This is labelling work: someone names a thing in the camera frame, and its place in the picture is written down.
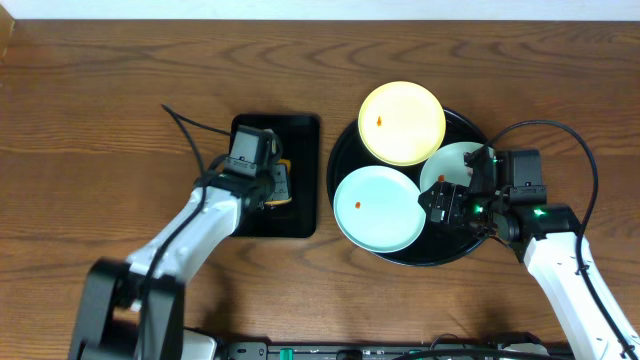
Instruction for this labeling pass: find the orange yellow sponge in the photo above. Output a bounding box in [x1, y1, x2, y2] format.
[264, 158, 294, 207]

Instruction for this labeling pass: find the light blue plate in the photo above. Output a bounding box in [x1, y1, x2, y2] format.
[333, 165, 426, 253]

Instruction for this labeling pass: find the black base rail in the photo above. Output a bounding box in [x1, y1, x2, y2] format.
[213, 340, 574, 360]

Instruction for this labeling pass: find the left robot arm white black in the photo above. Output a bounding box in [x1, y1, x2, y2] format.
[68, 160, 291, 359]

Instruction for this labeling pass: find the pale green plate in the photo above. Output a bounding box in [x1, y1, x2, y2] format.
[419, 142, 482, 193]

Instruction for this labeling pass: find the black rectangular tray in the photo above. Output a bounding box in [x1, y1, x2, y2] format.
[231, 113, 320, 238]

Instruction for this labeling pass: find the black round tray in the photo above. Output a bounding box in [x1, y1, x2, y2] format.
[326, 108, 487, 267]

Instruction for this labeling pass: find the yellow plate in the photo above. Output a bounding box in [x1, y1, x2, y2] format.
[357, 81, 446, 167]

